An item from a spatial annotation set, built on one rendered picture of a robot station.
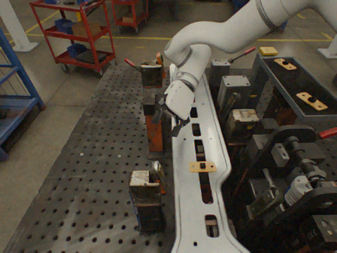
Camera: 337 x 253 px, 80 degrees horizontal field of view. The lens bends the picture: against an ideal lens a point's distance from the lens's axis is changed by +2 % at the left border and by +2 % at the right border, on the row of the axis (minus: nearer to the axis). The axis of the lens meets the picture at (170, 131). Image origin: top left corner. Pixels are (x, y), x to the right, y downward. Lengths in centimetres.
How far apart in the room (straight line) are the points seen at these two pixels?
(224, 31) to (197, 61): 13
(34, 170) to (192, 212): 181
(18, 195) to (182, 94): 174
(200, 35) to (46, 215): 89
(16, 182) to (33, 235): 123
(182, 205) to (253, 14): 51
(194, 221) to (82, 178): 65
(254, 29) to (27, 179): 202
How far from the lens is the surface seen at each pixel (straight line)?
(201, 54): 71
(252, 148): 68
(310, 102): 73
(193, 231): 56
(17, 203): 207
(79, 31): 302
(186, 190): 60
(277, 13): 58
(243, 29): 60
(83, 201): 101
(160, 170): 53
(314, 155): 58
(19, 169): 229
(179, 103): 63
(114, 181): 100
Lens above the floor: 153
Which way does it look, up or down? 45 degrees down
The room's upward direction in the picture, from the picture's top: straight up
